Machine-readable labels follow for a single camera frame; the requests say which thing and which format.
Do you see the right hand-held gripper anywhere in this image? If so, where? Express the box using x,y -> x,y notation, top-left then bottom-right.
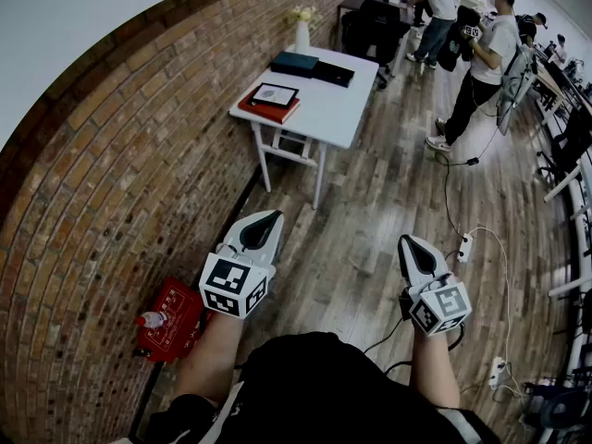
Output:
398,234 -> 474,338

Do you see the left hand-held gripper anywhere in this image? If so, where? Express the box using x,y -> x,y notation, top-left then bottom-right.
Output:
198,209 -> 286,323

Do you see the black book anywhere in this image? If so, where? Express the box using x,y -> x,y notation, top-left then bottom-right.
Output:
312,60 -> 356,89

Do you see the person's right forearm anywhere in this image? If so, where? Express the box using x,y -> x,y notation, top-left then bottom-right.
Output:
411,328 -> 463,410

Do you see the person's left forearm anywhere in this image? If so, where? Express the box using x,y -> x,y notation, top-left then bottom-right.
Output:
174,309 -> 247,407

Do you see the red toolbox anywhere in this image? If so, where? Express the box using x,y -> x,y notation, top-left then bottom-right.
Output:
135,276 -> 208,364

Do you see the dark teal book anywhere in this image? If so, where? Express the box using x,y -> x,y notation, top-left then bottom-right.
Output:
269,51 -> 321,80

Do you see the white power strip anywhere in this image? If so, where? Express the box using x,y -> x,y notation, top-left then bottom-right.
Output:
488,355 -> 509,389
456,231 -> 475,264

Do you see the red book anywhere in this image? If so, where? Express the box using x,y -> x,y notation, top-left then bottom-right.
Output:
237,88 -> 302,126

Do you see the clear bottle with red cap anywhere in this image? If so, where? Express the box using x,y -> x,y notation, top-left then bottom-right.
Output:
134,311 -> 170,330

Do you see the white table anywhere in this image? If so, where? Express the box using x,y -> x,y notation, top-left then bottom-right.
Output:
229,43 -> 381,211

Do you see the person's black clothing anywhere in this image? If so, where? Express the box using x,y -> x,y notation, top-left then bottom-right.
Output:
146,330 -> 503,444

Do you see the black mesh chair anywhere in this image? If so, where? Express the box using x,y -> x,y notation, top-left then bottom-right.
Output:
535,107 -> 592,189

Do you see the white vase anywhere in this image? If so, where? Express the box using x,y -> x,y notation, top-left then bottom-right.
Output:
293,19 -> 312,56

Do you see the dark blue chair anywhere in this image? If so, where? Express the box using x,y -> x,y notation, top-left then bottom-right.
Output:
518,376 -> 592,444

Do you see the black garment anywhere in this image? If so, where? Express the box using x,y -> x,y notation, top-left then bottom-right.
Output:
436,6 -> 483,74

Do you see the pale yellow flower bouquet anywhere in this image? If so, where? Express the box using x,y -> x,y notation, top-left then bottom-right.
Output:
288,6 -> 321,31

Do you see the black office chair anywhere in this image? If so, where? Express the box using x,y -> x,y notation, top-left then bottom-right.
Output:
340,0 -> 404,90

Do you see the dark wooden desk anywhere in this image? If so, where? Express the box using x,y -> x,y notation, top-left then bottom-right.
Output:
337,0 -> 416,34

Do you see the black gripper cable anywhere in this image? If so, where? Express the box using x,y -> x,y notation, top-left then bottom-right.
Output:
362,315 -> 466,375

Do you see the black floor cable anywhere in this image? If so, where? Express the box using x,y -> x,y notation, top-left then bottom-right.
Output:
433,122 -> 501,241

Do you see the white cable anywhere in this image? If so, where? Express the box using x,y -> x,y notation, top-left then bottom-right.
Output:
470,226 -> 528,401

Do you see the black picture frame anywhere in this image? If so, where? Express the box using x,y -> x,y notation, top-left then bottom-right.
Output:
249,81 -> 300,108

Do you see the white desk frame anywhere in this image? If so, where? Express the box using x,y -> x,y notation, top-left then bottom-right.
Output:
530,46 -> 592,374

